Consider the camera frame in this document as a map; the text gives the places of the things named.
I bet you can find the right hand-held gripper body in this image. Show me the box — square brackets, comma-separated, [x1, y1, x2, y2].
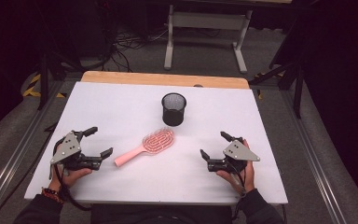
[208, 138, 261, 174]

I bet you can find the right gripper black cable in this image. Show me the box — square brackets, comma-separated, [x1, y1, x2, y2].
[227, 161, 248, 220]

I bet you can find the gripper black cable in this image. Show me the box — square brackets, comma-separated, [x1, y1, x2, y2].
[227, 161, 248, 220]
[52, 138, 93, 212]

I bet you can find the black mesh pen holder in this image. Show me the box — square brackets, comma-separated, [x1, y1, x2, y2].
[160, 92, 187, 127]

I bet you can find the yellow black hazard tape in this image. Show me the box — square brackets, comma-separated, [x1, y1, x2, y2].
[254, 72, 285, 101]
[22, 73, 68, 99]

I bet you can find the grey metal stand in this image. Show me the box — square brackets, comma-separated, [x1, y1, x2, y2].
[163, 4, 254, 75]

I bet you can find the red beaded bracelet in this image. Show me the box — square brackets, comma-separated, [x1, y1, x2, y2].
[41, 186, 65, 205]

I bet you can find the black tripod stand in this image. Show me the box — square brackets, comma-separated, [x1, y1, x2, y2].
[248, 59, 306, 119]
[36, 52, 85, 110]

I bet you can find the person's dark clothed torso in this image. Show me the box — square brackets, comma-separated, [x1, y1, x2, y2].
[89, 203, 234, 224]

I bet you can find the pink hairbrush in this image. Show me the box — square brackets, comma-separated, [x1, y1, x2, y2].
[114, 126, 175, 168]

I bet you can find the person's right hand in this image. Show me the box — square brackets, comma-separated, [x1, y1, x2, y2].
[215, 138, 256, 196]

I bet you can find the white table mat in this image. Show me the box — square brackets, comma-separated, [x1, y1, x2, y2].
[23, 81, 289, 206]

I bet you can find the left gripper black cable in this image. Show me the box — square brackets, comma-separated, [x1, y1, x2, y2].
[52, 138, 93, 212]

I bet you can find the tangle of black floor cables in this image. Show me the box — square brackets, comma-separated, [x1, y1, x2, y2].
[105, 27, 169, 73]

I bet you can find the person's left hand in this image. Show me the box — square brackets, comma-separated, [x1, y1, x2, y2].
[48, 143, 93, 192]

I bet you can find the aluminium floor rail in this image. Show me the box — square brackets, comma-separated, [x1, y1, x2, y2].
[280, 90, 350, 224]
[0, 80, 63, 224]

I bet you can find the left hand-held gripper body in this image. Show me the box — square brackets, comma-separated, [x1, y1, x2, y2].
[49, 130, 103, 172]

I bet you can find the wooden table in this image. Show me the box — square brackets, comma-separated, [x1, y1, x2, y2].
[80, 70, 251, 91]

